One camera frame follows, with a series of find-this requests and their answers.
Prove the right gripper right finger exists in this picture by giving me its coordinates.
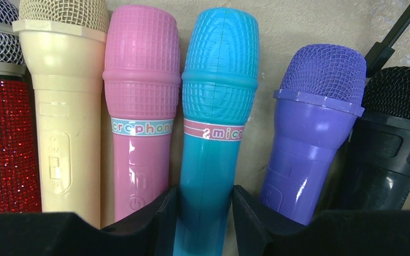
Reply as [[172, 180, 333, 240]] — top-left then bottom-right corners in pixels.
[[232, 185, 410, 255]]

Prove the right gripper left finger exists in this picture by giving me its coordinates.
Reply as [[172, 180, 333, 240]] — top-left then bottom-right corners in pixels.
[[0, 186, 178, 255]]

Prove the purple microphone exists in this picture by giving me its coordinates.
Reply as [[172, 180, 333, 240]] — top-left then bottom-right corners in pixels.
[[260, 44, 366, 225]]

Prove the red glitter microphone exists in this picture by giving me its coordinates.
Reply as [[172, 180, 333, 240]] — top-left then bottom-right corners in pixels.
[[0, 1, 42, 213]]

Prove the pink microphone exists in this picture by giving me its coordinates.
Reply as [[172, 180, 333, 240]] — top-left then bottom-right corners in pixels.
[[102, 5, 181, 221]]

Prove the black orange-tipped microphone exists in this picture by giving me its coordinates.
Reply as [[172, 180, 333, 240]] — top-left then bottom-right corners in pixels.
[[330, 67, 410, 210]]

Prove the teal microphone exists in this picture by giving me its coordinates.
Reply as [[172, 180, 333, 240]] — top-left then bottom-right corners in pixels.
[[174, 7, 259, 255]]

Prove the cream microphone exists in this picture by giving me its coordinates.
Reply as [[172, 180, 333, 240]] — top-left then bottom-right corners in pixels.
[[12, 1, 109, 228]]

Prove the tripod shock mount stand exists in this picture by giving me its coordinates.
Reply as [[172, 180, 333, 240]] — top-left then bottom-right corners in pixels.
[[365, 4, 410, 78]]

